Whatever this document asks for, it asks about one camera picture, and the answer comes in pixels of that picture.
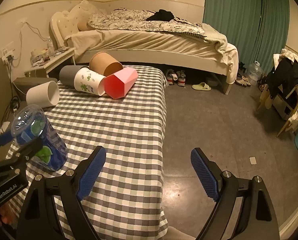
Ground sneakers under bed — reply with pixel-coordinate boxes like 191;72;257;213
166;69;186;87

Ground blue plastic water bottle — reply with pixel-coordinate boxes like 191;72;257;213
10;103;69;172

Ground grey white checkered tablecloth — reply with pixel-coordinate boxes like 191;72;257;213
5;64;170;240

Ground wooden chair with clothes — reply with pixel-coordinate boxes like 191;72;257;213
258;49;298;136

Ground black garment on bed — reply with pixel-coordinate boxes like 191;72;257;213
146;9;174;22

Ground person's hand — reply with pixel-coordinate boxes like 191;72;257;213
0;202;18;229

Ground white cylindrical cup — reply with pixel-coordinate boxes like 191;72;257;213
26;81;60;108

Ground white bedside table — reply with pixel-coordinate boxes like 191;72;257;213
24;48;76;77

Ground clear bottle on nightstand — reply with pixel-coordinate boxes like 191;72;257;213
47;37;55;57

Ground white bed frame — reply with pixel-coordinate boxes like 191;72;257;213
50;0;239;94

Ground patterned grey duvet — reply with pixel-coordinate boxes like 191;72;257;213
87;8;206;38

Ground brown paper cup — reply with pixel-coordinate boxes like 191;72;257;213
89;51;123;77

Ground green slipper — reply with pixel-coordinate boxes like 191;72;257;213
192;82;211;91

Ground white wall power strip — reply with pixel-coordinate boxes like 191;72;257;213
0;48;14;64

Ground large clear water jug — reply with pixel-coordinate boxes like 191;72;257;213
246;61;263;86

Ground red pink faceted cup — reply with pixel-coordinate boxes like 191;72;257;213
105;67;139;99

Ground beige pillow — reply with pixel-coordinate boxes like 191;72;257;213
77;21;93;31

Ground white cup green print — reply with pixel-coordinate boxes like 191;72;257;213
74;67;106;96

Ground green curtain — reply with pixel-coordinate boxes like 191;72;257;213
203;0;290;74

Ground grey cylindrical cup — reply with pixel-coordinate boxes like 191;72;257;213
59;65;87;87

